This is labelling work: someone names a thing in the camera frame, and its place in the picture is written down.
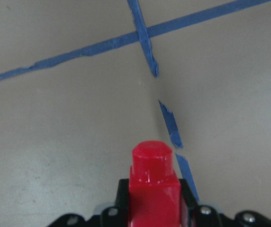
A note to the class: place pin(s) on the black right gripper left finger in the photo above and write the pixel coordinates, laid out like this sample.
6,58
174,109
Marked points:
119,211

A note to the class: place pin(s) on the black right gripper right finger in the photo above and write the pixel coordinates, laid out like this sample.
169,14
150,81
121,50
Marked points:
190,209

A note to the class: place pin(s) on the red toy block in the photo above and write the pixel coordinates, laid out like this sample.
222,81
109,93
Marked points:
155,198

